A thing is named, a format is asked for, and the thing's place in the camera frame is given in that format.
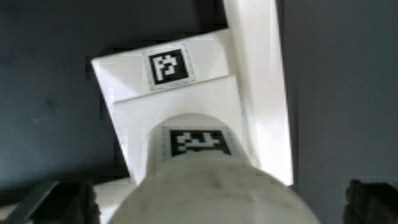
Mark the white lamp base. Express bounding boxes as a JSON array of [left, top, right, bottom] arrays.
[[90, 29, 257, 181]]

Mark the white lamp bulb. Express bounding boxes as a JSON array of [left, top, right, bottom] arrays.
[[108, 126, 320, 224]]

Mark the white front fence bar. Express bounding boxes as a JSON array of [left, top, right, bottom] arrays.
[[224, 0, 293, 185]]

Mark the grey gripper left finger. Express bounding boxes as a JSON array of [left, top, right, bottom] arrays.
[[3, 181, 58, 224]]

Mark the white fence bar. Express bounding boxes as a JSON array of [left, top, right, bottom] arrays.
[[224, 0, 293, 185], [94, 178, 137, 224]]

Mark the white right fence bar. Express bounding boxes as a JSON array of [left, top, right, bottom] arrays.
[[94, 178, 137, 224]]

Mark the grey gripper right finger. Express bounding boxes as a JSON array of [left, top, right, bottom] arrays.
[[343, 180, 398, 224]]

